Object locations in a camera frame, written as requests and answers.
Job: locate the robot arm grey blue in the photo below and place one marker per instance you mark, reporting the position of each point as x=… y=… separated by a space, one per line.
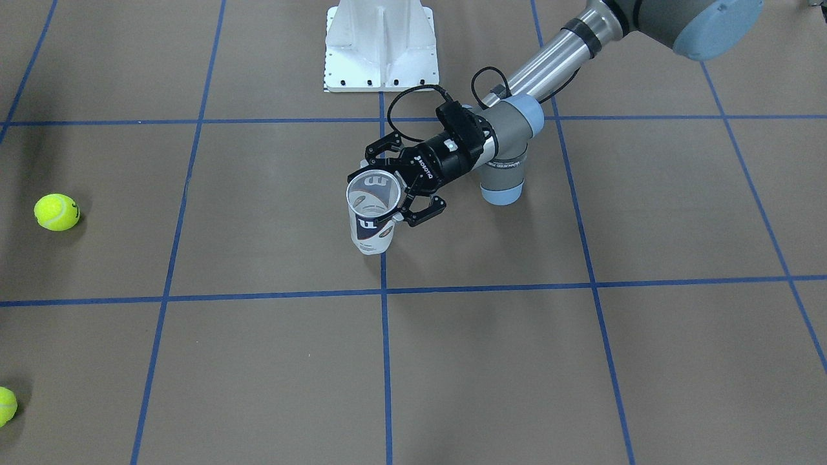
x=515 y=109

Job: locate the yellow tennis ball far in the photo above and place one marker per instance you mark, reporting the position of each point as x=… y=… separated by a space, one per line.
x=57 y=212

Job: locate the yellow Roland Garros tennis ball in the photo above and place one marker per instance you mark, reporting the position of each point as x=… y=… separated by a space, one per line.
x=8 y=405

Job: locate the white blue tennis ball can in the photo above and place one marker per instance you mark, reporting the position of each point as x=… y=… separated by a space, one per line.
x=373 y=198

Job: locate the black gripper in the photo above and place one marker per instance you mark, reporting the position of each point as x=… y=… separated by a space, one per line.
x=437 y=157

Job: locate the white camera mast base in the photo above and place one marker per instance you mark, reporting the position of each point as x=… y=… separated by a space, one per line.
x=379 y=46

